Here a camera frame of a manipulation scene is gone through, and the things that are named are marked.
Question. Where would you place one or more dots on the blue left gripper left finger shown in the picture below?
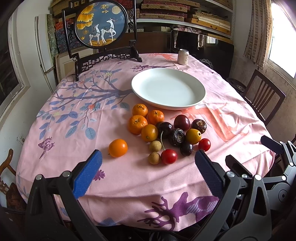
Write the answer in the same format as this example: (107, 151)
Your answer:
(85, 172)

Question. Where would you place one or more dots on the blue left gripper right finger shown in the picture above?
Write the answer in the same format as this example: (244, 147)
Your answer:
(210, 172)

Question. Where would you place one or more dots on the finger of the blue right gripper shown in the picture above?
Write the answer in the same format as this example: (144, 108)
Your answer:
(236, 167)
(272, 144)

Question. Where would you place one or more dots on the small red tomato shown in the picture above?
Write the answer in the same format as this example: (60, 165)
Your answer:
(204, 144)

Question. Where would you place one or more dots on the small dark cherry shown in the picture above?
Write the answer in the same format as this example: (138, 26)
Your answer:
(186, 149)

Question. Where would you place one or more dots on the lone orange kumquat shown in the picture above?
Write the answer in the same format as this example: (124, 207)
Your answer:
(117, 148)

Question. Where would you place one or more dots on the yellow kumquat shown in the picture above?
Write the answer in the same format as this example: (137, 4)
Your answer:
(193, 136)

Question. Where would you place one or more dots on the large red cherry tomato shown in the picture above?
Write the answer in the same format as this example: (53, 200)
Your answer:
(169, 156)

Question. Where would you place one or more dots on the large dark red plum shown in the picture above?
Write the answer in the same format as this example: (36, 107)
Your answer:
(181, 121)

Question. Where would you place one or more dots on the tan longan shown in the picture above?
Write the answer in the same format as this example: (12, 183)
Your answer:
(154, 158)
(155, 146)

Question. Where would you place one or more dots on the mandarin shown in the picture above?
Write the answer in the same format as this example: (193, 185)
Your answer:
(155, 116)
(140, 109)
(136, 123)

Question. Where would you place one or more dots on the dark wooden chair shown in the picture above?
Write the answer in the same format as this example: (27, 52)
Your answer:
(263, 95)

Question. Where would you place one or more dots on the white oval plate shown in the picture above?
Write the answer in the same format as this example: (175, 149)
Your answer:
(168, 88)

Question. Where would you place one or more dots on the checked curtain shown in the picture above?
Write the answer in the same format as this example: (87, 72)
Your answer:
(259, 36)

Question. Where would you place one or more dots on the pale drink can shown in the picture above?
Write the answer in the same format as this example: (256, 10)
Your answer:
(183, 57)

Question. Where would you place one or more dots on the wooden bookshelf with books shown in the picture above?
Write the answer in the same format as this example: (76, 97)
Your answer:
(182, 13)

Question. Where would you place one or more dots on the dark wooden screen stand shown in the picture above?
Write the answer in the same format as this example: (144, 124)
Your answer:
(105, 53)

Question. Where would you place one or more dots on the round deer painting screen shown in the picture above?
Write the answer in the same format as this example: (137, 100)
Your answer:
(100, 23)

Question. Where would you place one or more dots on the window frame left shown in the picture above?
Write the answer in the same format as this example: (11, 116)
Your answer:
(14, 81)

